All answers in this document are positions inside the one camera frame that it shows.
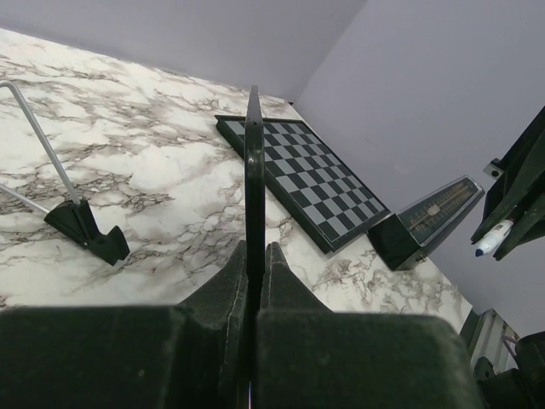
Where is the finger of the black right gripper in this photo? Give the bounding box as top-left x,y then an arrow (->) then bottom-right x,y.
471,111 -> 544,244
494,144 -> 544,261

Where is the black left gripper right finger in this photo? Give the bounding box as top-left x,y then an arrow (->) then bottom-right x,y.
255,243 -> 483,408

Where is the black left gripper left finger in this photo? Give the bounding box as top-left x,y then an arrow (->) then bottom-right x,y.
1,242 -> 249,408

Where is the white whiteboard marker pen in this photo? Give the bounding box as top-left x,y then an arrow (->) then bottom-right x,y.
475,219 -> 514,257

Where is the black framed whiteboard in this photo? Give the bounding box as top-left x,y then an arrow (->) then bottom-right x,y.
244,85 -> 266,408

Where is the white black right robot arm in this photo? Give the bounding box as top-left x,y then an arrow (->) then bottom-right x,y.
471,111 -> 544,408

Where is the black metronome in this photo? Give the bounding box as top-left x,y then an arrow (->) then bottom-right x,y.
367,176 -> 485,271

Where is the black grey chessboard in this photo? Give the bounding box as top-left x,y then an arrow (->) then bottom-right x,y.
214,113 -> 392,255

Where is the silver wire whiteboard stand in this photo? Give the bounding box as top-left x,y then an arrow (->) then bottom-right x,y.
0,80 -> 131,268

